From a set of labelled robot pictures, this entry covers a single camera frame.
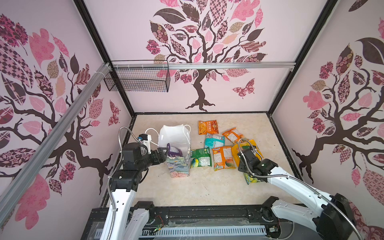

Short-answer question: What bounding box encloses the black wire basket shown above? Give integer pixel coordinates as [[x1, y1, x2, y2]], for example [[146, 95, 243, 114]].
[[104, 60, 171, 93]]

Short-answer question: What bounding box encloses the green white snack bag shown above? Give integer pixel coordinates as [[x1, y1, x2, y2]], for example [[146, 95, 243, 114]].
[[191, 148, 212, 168]]

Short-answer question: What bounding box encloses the orange white snack packet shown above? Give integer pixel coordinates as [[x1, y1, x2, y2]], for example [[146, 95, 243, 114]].
[[223, 128, 244, 144]]

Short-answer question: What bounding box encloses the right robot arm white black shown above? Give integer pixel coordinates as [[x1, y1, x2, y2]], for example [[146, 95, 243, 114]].
[[237, 139, 363, 240]]

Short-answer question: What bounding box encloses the orange snack packet far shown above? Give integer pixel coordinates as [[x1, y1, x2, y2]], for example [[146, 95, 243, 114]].
[[198, 120, 219, 135]]

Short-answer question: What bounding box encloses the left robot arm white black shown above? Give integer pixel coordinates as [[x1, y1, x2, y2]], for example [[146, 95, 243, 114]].
[[101, 126, 168, 240]]

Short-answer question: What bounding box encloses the black base frame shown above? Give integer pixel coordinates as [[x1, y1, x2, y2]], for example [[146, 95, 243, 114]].
[[80, 203, 340, 240]]

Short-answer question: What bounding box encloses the aluminium rail back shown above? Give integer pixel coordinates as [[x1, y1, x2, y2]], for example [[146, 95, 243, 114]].
[[113, 61, 296, 70]]

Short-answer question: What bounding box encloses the orange mango snack bag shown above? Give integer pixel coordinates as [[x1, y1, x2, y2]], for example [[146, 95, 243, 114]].
[[213, 146, 236, 171]]

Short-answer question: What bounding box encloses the aluminium rail left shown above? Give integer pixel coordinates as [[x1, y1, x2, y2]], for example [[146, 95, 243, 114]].
[[1, 63, 111, 224]]

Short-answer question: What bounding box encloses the green Fox's candy bag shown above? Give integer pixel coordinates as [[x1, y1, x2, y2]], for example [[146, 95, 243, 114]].
[[244, 173, 259, 185]]

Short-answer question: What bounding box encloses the purple Fox's candy bag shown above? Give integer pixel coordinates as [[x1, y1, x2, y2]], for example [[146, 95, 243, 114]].
[[167, 143, 183, 158]]

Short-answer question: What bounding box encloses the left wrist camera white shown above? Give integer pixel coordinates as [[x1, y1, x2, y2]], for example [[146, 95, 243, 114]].
[[138, 134, 152, 154]]

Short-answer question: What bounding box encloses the white slotted cable duct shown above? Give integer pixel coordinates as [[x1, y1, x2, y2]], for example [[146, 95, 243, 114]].
[[139, 226, 267, 239]]

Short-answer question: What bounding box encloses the patterned paper gift bag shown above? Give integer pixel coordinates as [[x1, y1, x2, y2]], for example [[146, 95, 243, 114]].
[[143, 125, 191, 178]]

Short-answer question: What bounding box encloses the aluminium rail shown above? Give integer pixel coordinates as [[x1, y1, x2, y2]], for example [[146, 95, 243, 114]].
[[1, 63, 111, 224], [113, 61, 296, 70]]

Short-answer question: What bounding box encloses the teal snack packet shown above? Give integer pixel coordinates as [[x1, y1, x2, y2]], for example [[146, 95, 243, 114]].
[[205, 134, 225, 149]]

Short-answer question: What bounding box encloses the yellow mango snack bag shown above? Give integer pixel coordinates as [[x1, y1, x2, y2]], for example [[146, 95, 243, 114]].
[[231, 140, 264, 167]]

